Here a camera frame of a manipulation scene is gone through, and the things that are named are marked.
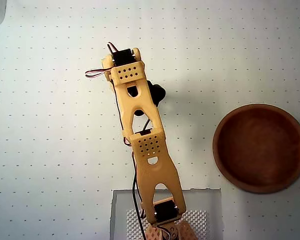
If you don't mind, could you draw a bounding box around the white dotted paper mat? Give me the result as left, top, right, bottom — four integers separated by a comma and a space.
0, 0, 300, 240

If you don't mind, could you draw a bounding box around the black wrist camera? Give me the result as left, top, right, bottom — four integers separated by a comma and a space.
149, 83, 168, 107

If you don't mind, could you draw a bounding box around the black camera cable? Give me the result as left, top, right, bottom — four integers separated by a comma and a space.
131, 117, 153, 240

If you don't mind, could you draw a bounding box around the round brown wooden bowl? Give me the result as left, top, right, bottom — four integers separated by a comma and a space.
212, 103, 300, 194

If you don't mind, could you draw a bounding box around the red white servo wire loop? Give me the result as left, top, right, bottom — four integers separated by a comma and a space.
84, 68, 112, 78

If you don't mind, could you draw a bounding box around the white textured anti-slip mat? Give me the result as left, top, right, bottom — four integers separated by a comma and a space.
126, 209, 207, 240

